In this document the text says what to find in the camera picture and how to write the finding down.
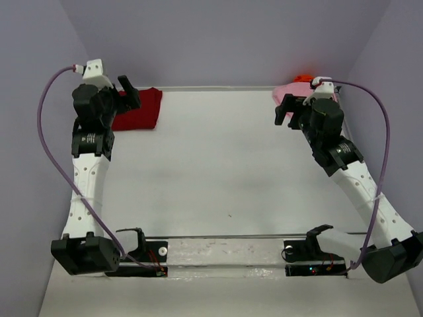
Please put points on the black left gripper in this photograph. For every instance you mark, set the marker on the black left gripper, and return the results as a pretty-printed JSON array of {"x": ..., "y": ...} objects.
[{"x": 132, "y": 100}]

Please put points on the pink t shirt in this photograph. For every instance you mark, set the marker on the pink t shirt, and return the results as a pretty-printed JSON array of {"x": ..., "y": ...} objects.
[{"x": 297, "y": 97}]

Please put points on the orange t shirt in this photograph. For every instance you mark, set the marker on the orange t shirt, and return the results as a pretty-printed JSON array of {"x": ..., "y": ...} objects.
[{"x": 303, "y": 78}]

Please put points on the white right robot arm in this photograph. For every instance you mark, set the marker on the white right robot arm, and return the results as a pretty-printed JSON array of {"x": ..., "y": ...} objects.
[{"x": 392, "y": 246}]

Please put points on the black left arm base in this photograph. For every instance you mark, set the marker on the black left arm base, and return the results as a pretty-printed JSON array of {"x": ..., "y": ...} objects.
[{"x": 146, "y": 257}]

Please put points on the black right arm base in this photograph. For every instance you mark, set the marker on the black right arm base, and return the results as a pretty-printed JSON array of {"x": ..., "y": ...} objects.
[{"x": 304, "y": 258}]

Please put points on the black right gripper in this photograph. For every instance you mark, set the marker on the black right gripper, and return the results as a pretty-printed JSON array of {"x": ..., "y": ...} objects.
[{"x": 289, "y": 104}]

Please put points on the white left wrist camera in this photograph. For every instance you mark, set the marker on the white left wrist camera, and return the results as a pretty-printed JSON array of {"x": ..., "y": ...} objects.
[{"x": 93, "y": 74}]

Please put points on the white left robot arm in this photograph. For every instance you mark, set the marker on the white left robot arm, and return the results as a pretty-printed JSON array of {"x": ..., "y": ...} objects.
[{"x": 86, "y": 245}]

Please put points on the dark red t shirt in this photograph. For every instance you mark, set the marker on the dark red t shirt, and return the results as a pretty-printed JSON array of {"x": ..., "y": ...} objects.
[{"x": 144, "y": 118}]

